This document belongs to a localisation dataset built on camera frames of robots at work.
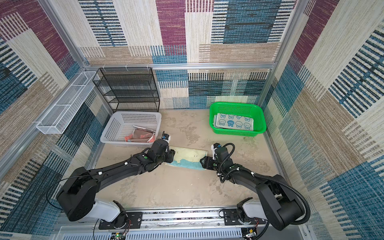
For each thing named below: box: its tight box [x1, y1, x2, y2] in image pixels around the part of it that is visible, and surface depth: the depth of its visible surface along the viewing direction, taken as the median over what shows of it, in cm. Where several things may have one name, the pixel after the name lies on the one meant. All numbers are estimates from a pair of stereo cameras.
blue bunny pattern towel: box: [213, 113, 254, 131], surface depth 110 cm
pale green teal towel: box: [165, 146, 208, 170], surface depth 95 cm
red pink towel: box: [125, 128, 155, 143], surface depth 101 cm
